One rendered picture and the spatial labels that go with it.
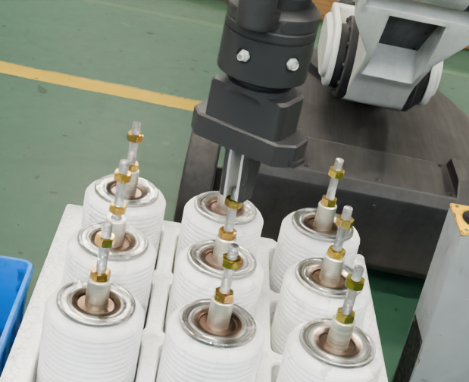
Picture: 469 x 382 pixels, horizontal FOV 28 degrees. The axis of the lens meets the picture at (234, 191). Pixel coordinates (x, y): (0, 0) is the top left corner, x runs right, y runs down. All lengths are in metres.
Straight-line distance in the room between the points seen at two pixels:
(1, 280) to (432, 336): 0.53
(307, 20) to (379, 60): 0.68
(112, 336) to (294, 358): 0.17
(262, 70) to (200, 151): 0.55
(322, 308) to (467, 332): 0.22
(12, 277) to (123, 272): 0.27
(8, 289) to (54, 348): 0.34
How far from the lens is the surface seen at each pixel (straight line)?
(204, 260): 1.01
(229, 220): 0.99
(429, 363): 1.17
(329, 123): 1.66
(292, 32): 0.88
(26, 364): 0.96
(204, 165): 1.41
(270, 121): 0.91
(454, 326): 1.14
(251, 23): 0.85
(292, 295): 1.01
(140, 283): 1.01
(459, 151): 1.69
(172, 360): 0.92
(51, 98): 1.99
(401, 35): 1.52
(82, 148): 1.79
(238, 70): 0.89
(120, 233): 1.01
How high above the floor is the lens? 0.78
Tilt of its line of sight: 27 degrees down
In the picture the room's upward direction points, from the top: 12 degrees clockwise
